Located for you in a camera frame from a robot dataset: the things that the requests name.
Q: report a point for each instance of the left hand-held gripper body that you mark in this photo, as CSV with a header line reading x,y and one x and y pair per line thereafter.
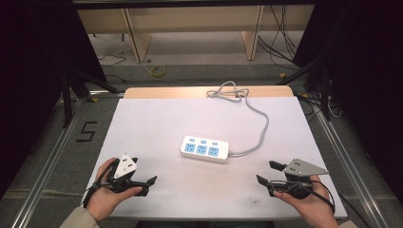
x,y
125,169

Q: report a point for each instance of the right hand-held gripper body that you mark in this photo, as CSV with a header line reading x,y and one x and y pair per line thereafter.
x,y
297,177

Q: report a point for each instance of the person's right hand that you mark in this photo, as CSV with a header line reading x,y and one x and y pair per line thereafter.
x,y
312,205

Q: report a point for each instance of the person's left hand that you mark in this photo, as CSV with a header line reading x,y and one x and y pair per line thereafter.
x,y
106,199

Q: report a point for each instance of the white table mat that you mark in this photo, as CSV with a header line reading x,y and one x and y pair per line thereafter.
x,y
164,126

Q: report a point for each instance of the white power strip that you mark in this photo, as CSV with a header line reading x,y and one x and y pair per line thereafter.
x,y
205,148

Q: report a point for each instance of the yellow tape roll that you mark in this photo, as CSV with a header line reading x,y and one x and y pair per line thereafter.
x,y
157,71

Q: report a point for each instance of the black metal stand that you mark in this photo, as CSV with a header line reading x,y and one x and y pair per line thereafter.
x,y
79,85

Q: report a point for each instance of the black curtain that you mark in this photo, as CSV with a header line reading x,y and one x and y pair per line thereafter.
x,y
364,79
34,79

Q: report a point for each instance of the wooden desk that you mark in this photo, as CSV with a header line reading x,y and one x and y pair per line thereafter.
x,y
193,19

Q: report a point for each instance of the aluminium floor rail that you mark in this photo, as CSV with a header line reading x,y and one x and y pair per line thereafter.
x,y
47,164
351,164

